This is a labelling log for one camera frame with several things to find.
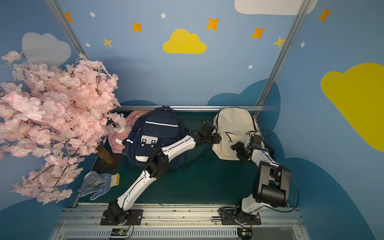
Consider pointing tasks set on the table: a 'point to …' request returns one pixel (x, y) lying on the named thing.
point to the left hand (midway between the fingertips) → (219, 135)
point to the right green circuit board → (244, 233)
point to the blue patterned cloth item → (109, 180)
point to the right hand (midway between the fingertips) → (235, 148)
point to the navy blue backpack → (152, 130)
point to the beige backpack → (234, 125)
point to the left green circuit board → (119, 232)
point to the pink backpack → (116, 140)
